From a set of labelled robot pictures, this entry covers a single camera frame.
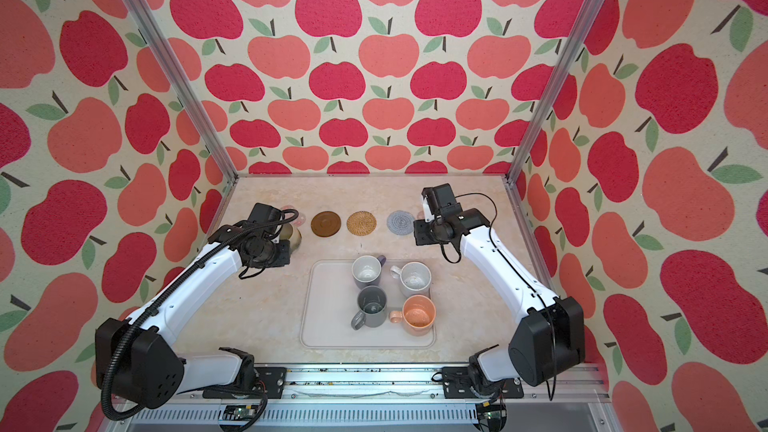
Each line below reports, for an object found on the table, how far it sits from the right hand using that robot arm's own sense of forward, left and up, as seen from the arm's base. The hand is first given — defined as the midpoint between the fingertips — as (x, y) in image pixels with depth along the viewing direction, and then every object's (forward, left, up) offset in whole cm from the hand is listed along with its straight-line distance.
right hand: (430, 230), depth 83 cm
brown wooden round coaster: (+11, +36, -17) cm, 41 cm away
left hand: (-10, +39, -4) cm, 41 cm away
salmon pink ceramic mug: (-19, +2, -15) cm, 24 cm away
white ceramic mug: (-7, +3, -17) cm, 18 cm away
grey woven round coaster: (+15, +9, -18) cm, 25 cm away
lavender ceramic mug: (-6, +18, -16) cm, 25 cm away
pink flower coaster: (+19, +2, -17) cm, 25 cm away
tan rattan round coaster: (+13, +23, -18) cm, 32 cm away
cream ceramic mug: (-5, +38, 0) cm, 39 cm away
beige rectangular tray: (-17, +29, -18) cm, 38 cm away
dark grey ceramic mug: (-17, +15, -14) cm, 27 cm away
